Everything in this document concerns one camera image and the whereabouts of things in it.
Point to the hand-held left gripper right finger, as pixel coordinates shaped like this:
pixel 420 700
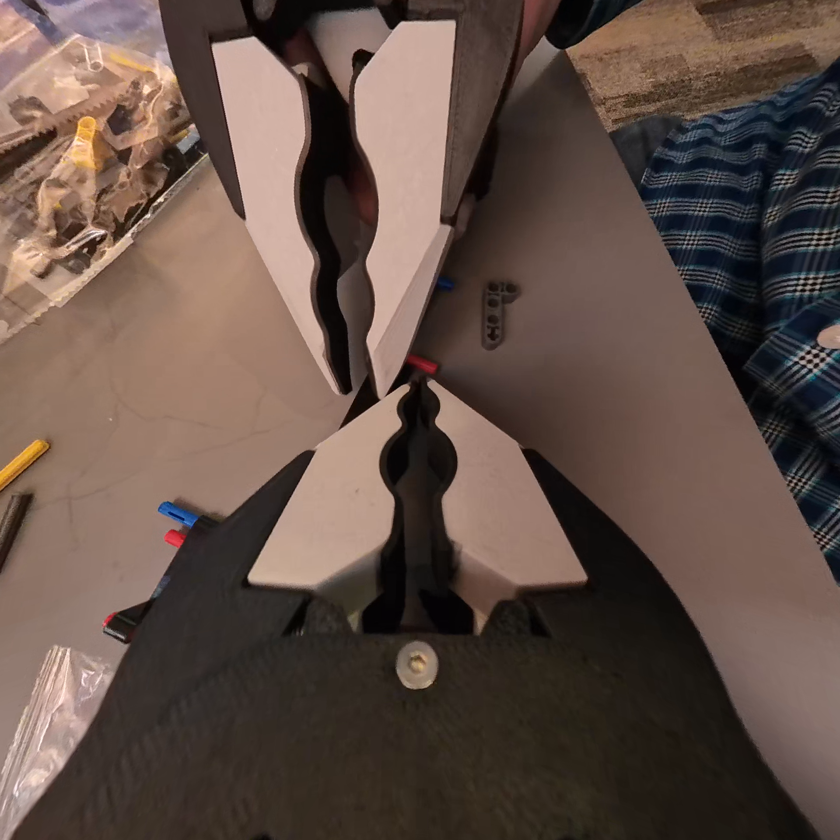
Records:
pixel 512 518

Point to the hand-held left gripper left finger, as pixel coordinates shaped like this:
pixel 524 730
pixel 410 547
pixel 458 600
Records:
pixel 328 512

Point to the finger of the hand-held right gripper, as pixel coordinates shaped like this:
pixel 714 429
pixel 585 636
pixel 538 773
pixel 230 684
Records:
pixel 413 131
pixel 262 144

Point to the clear bag of lego pieces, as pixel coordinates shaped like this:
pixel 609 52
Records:
pixel 72 164

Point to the grey lego beam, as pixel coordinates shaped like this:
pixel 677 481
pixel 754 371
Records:
pixel 493 318

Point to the black and red lego pin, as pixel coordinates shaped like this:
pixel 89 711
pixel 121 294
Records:
pixel 124 622

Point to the yellow lego axle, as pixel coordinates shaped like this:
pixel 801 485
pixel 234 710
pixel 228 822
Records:
pixel 23 463

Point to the black lego axle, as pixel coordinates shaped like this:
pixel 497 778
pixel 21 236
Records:
pixel 13 528

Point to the person's right hand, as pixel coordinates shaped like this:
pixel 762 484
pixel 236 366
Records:
pixel 539 16

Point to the person's plaid shirt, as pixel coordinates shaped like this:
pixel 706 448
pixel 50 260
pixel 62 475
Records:
pixel 754 229

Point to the empty clear plastic bag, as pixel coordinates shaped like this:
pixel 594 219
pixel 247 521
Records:
pixel 46 728

